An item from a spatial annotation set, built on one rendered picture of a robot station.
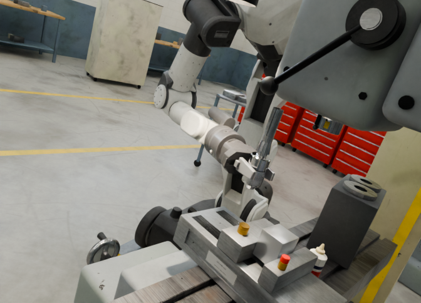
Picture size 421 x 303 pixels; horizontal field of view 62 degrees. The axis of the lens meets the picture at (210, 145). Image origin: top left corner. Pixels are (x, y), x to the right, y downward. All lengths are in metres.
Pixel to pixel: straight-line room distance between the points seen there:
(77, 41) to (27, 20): 1.11
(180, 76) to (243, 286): 0.67
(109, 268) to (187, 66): 0.62
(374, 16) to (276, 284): 0.45
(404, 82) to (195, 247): 0.52
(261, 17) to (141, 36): 5.85
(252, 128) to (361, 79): 0.87
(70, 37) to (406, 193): 7.55
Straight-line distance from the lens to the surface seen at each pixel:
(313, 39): 0.58
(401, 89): 0.51
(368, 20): 0.52
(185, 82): 1.13
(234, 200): 1.54
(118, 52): 6.71
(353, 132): 5.44
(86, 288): 1.02
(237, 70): 12.26
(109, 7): 6.55
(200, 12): 1.06
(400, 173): 2.40
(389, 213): 2.45
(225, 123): 0.90
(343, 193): 0.97
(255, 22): 1.05
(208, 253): 0.76
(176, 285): 0.72
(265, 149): 0.76
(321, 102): 0.56
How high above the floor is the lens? 1.38
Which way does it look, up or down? 17 degrees down
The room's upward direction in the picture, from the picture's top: 18 degrees clockwise
